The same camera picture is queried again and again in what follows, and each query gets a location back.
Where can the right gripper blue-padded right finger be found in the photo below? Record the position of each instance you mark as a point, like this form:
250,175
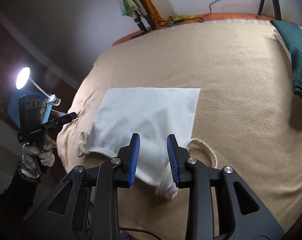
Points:
221,204

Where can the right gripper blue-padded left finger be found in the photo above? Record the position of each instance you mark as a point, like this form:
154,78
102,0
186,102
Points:
84,204

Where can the white t-shirt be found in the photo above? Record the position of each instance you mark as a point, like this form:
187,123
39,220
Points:
153,113

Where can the left forearm black sleeve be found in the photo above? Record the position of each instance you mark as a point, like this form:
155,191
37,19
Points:
15,203

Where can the left hand in grey glove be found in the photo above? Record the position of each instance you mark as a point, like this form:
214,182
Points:
33,156

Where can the blue chair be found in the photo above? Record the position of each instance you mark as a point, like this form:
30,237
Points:
28,109

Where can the round bright lamp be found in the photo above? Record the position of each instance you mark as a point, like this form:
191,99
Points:
22,79

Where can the beige bed blanket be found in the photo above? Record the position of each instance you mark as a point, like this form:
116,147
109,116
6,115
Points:
247,112

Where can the colourful hanging cloth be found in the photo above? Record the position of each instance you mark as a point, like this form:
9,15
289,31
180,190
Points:
145,9

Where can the dark green garment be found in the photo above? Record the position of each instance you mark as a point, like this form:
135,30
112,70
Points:
290,37

